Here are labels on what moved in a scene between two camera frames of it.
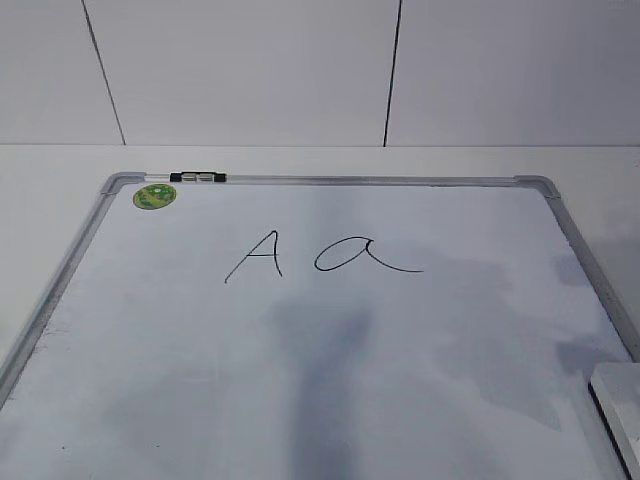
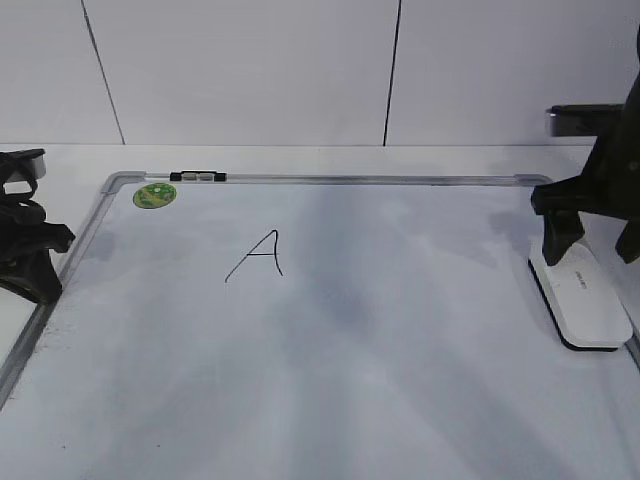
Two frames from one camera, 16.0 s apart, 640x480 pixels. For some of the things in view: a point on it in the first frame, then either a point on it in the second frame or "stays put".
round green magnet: (154, 196) stays put
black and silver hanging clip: (198, 176) stays put
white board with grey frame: (269, 326) stays put
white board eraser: (616, 390) → (586, 293)
